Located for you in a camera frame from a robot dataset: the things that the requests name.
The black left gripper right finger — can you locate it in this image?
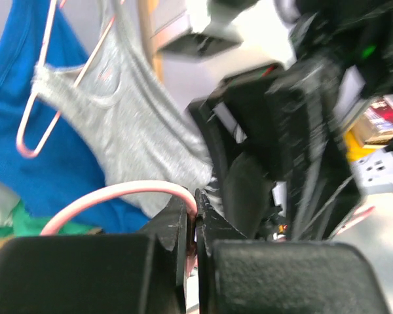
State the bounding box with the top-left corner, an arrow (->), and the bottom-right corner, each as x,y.
195,191 -> 390,313

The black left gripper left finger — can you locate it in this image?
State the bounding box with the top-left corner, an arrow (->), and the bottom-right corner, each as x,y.
0,197 -> 187,313

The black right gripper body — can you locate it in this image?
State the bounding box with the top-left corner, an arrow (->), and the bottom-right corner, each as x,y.
187,61 -> 361,240

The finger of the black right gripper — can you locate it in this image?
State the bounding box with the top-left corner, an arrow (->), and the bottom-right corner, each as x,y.
223,153 -> 274,239

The black white striped tank top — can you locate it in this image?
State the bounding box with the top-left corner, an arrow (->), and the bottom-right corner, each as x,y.
204,175 -> 225,217

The pink wire hanger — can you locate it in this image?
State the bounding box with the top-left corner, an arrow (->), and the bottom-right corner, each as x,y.
39,179 -> 377,314

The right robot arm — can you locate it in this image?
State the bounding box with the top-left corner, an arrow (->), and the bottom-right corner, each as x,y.
188,1 -> 393,240

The green tank top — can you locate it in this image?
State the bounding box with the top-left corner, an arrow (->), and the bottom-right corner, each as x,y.
0,201 -> 100,238

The blue tank top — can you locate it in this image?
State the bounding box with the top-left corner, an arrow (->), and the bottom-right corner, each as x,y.
0,1 -> 149,232

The pink hanger under grey top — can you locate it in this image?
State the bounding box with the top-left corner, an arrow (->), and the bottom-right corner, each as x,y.
16,1 -> 115,158

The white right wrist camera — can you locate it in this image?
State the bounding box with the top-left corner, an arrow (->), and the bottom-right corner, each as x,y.
151,1 -> 295,80

